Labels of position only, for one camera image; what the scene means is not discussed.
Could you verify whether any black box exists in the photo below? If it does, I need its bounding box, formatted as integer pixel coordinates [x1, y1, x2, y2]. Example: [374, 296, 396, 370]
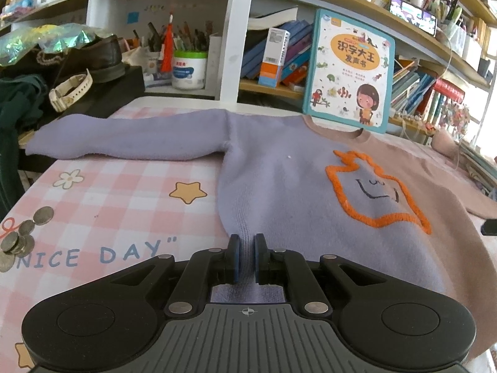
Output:
[50, 65, 145, 119]

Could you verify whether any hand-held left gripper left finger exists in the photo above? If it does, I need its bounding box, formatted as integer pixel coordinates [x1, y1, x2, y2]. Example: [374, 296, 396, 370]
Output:
[111, 234, 242, 317]

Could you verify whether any cream wristwatch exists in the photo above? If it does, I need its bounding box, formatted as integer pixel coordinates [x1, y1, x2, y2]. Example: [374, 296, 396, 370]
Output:
[48, 69, 94, 113]

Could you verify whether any iridescent foil wrap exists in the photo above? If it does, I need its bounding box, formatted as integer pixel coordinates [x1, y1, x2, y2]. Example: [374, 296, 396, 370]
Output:
[0, 23, 103, 67]

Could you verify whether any dark green cloth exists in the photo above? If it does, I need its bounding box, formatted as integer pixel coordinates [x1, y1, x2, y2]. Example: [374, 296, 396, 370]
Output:
[0, 74, 49, 210]

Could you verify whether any red tassel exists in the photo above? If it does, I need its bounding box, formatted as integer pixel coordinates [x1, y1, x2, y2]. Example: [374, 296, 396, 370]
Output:
[160, 13, 174, 74]

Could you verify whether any smartphone with lit screen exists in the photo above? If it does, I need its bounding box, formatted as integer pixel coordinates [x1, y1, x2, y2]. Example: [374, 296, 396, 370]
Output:
[389, 0, 439, 36]

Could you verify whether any brown leather shoe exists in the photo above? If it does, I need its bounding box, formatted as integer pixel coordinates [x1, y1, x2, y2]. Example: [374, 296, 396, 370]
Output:
[37, 34, 127, 84]

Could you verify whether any white tub with green lid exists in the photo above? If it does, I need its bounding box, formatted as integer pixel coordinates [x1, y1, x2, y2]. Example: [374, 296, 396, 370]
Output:
[171, 50, 208, 91]

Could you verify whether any purple and pink knit sweater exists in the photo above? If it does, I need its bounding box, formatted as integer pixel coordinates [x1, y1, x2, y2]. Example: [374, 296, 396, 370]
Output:
[24, 109, 497, 304]

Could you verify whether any row of colourful books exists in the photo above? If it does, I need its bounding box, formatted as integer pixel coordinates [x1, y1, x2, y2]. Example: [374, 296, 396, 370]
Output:
[390, 58, 467, 125]

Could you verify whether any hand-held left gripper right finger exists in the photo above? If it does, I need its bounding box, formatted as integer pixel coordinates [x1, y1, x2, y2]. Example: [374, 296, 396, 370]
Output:
[253, 234, 385, 315]

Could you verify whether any orange and white carton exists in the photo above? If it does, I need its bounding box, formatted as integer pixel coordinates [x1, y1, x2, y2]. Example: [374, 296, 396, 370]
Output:
[258, 28, 291, 88]

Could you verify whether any bunch of pens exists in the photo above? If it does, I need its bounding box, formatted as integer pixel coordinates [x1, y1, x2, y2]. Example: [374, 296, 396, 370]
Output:
[132, 21, 212, 53]

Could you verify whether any pile of coins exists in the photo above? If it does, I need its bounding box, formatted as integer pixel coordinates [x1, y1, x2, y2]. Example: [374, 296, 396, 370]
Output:
[0, 206, 55, 273]

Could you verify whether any children's picture book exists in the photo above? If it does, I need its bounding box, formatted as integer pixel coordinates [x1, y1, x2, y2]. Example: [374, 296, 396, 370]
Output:
[302, 8, 396, 135]

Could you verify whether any white bookshelf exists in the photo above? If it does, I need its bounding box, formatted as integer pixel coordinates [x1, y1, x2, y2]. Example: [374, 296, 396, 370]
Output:
[0, 0, 497, 148]

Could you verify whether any stack of blue books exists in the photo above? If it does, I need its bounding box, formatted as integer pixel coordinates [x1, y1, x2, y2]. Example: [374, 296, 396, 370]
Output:
[240, 21, 313, 86]

